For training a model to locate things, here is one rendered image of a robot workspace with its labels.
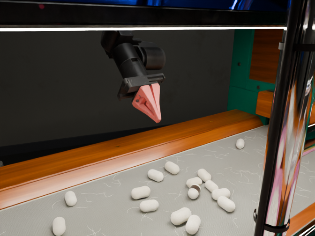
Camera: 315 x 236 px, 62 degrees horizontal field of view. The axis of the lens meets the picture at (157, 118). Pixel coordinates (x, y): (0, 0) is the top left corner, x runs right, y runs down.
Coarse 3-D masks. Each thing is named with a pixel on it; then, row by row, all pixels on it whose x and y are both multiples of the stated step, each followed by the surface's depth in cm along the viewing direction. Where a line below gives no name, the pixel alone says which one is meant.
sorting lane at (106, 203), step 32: (256, 128) 81; (160, 160) 62; (192, 160) 62; (224, 160) 62; (256, 160) 62; (64, 192) 50; (96, 192) 50; (128, 192) 50; (160, 192) 50; (256, 192) 50; (0, 224) 42; (32, 224) 42; (96, 224) 42; (128, 224) 42; (160, 224) 42; (224, 224) 42
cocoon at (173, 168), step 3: (168, 162) 57; (171, 162) 56; (165, 165) 57; (168, 165) 56; (171, 165) 56; (174, 165) 55; (177, 165) 56; (165, 168) 57; (168, 168) 56; (171, 168) 55; (174, 168) 55; (177, 168) 55; (171, 171) 55; (174, 171) 55; (177, 171) 55
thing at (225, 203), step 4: (220, 196) 46; (224, 196) 46; (220, 200) 45; (224, 200) 45; (228, 200) 45; (220, 204) 45; (224, 204) 44; (228, 204) 44; (232, 204) 44; (224, 208) 45; (228, 208) 44; (232, 208) 44
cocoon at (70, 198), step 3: (69, 192) 47; (72, 192) 47; (66, 195) 46; (69, 195) 46; (72, 195) 46; (66, 198) 46; (69, 198) 45; (72, 198) 46; (75, 198) 46; (66, 201) 45; (69, 201) 45; (72, 201) 45; (75, 201) 46; (69, 204) 45; (72, 204) 45
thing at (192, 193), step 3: (189, 189) 48; (192, 189) 48; (195, 189) 48; (189, 192) 47; (192, 192) 47; (195, 192) 47; (198, 192) 48; (189, 195) 47; (192, 195) 47; (195, 195) 47; (192, 198) 47; (195, 198) 47
